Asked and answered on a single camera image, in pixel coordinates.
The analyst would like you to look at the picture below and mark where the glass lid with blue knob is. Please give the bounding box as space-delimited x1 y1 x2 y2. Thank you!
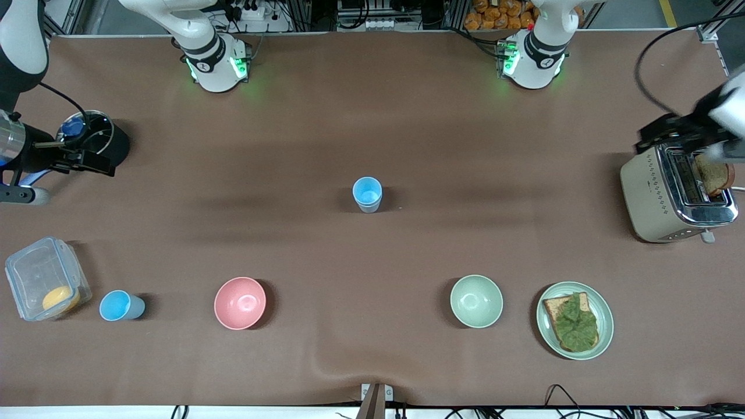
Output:
58 109 115 153

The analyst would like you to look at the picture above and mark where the brown bread slice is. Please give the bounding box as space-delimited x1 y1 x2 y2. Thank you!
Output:
694 152 735 197

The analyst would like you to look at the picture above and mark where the cream and chrome toaster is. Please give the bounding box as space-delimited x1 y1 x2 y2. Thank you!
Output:
619 144 739 244

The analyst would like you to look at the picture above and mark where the clear plastic food container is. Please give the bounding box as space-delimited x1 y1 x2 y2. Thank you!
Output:
5 236 93 322

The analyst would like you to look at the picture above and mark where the yellow round food piece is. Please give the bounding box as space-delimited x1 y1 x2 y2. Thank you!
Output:
42 286 81 313

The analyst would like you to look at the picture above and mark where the pale green plate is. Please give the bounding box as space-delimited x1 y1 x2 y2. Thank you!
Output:
536 282 614 361

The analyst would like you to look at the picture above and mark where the bag of orange buns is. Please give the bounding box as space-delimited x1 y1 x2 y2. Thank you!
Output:
464 0 539 31

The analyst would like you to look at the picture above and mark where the pink bowl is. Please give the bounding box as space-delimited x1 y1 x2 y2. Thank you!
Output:
214 276 267 331

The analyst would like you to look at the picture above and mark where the toast slice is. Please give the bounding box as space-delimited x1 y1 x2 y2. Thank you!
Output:
543 292 600 353

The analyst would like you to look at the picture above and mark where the green lettuce leaf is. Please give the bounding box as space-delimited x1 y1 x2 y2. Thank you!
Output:
551 293 599 352

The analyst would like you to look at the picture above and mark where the white power strip with plugs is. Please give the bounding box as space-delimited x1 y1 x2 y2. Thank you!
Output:
229 2 267 22

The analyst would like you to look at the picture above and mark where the pale green bowl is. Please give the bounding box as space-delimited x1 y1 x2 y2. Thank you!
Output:
450 275 504 329

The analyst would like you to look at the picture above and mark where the brown table mat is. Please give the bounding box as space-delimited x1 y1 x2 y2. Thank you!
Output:
0 30 745 408

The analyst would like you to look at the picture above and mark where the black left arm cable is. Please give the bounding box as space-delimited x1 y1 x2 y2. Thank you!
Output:
633 20 745 117

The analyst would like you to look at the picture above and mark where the black looped cable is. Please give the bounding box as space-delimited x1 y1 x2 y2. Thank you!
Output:
544 384 584 419

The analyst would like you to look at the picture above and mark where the metal table clamp bracket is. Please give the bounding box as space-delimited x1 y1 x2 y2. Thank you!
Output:
361 383 394 419

